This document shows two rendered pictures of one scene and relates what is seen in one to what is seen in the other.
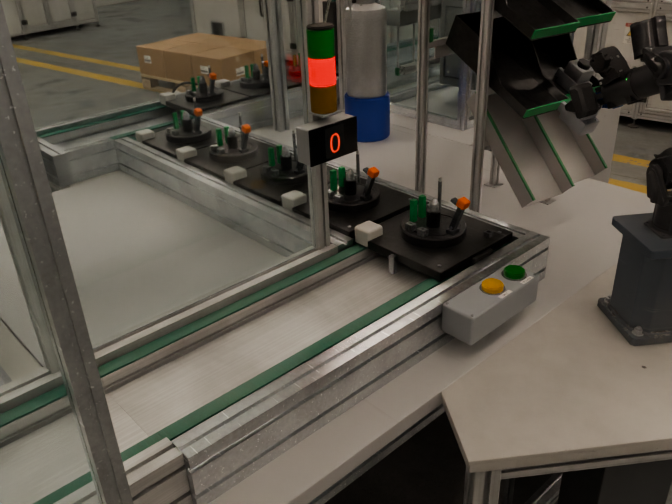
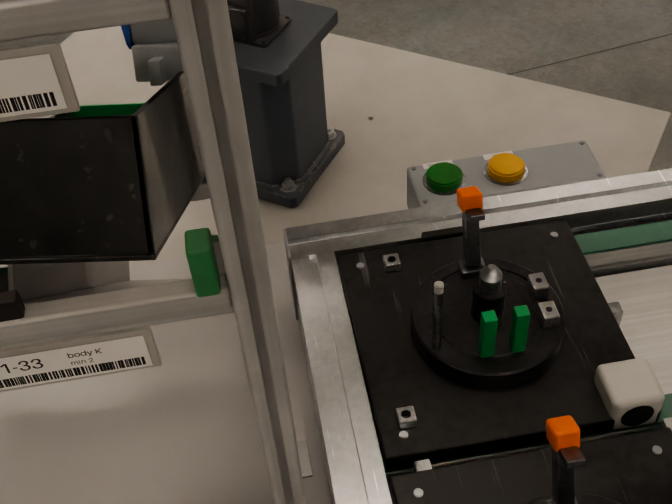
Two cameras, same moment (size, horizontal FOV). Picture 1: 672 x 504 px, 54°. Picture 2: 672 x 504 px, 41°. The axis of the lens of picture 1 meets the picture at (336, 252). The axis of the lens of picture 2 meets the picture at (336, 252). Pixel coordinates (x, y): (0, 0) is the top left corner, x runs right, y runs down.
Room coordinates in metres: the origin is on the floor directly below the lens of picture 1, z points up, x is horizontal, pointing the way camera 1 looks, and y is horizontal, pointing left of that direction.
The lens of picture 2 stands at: (1.77, -0.02, 1.63)
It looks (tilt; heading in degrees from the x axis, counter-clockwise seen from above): 46 degrees down; 215
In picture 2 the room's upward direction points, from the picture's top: 4 degrees counter-clockwise
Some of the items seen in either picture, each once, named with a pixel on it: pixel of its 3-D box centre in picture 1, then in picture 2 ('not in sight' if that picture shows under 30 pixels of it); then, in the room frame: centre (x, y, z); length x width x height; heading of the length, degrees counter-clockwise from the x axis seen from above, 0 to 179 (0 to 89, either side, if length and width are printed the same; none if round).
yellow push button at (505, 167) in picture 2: (492, 287); (505, 170); (1.05, -0.29, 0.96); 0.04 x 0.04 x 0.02
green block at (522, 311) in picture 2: (413, 210); (519, 329); (1.29, -0.17, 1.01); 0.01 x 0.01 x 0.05; 41
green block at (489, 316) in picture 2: (422, 206); (487, 334); (1.31, -0.19, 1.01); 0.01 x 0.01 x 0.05; 41
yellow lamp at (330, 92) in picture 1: (323, 97); not in sight; (1.23, 0.01, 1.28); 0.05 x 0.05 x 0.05
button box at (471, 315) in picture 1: (491, 301); (503, 191); (1.05, -0.29, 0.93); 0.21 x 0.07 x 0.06; 131
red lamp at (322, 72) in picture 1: (322, 70); not in sight; (1.23, 0.01, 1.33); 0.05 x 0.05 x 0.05
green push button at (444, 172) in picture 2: (514, 273); (444, 179); (1.10, -0.34, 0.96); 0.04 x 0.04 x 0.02
